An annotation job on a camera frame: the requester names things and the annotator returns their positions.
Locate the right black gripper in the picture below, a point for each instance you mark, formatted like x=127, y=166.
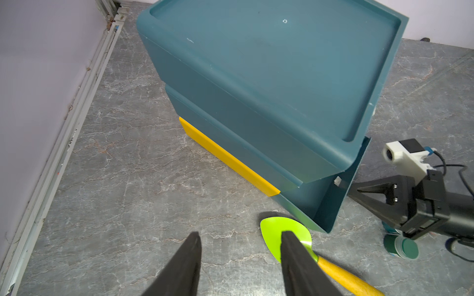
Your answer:
x=415, y=211

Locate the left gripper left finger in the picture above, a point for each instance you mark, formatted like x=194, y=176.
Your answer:
x=180, y=276

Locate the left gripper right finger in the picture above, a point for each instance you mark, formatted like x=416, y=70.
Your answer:
x=301, y=275

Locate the teal bottom drawer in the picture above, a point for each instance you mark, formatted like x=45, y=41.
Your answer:
x=326, y=196

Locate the teal drawer cabinet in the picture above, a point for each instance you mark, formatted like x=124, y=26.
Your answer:
x=293, y=85

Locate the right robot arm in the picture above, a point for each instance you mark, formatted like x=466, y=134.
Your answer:
x=461, y=222

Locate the dark green paint can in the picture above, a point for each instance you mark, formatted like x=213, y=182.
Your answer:
x=400, y=246

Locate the yellow bottom drawer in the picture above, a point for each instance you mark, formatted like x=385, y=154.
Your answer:
x=228, y=159

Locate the green toy shovel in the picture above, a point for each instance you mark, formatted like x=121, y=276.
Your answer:
x=273, y=227

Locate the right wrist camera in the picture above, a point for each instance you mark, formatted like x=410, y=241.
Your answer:
x=408, y=156

